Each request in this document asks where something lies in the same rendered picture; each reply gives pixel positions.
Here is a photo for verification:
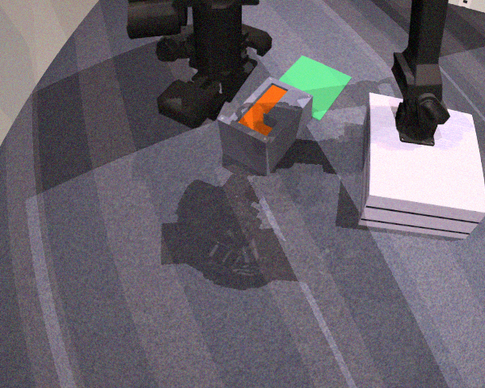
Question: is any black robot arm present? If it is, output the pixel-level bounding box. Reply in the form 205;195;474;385
126;0;450;146

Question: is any orange l-shaped part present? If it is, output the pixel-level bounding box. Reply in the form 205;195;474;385
239;85;287;136

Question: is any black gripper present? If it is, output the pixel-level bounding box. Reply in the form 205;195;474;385
156;23;272;129

